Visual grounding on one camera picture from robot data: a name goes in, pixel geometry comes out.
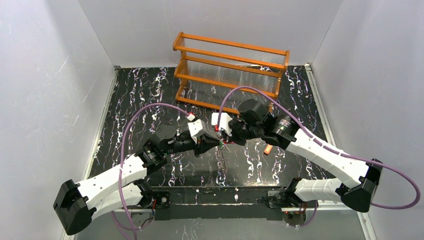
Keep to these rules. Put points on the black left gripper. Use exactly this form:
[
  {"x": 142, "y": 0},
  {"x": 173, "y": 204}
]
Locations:
[{"x": 201, "y": 144}]

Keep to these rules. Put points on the metal oval keyring holder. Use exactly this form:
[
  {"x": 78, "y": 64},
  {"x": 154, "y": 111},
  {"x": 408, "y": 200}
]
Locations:
[{"x": 222, "y": 160}]

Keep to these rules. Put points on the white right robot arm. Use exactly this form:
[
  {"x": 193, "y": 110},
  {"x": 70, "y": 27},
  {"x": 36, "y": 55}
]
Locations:
[{"x": 354, "y": 183}]

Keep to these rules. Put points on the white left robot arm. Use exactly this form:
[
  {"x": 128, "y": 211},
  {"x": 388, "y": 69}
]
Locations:
[{"x": 78, "y": 203}]

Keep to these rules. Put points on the orange capped tube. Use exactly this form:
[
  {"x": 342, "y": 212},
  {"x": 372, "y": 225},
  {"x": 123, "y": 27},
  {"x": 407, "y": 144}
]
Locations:
[{"x": 268, "y": 149}]

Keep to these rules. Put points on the orange wooden rack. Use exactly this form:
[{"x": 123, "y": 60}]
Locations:
[{"x": 227, "y": 64}]

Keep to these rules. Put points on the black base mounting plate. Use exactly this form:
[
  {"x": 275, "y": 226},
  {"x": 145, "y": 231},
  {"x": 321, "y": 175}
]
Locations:
[{"x": 229, "y": 202}]

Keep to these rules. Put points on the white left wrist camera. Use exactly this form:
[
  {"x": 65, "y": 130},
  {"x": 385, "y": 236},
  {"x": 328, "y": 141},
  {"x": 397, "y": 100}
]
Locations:
[{"x": 196, "y": 127}]

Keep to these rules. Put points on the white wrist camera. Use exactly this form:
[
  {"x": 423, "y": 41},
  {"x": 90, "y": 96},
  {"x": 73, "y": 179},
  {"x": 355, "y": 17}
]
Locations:
[
  {"x": 196, "y": 127},
  {"x": 221, "y": 122}
]

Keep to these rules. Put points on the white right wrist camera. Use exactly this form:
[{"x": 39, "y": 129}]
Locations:
[{"x": 221, "y": 122}]

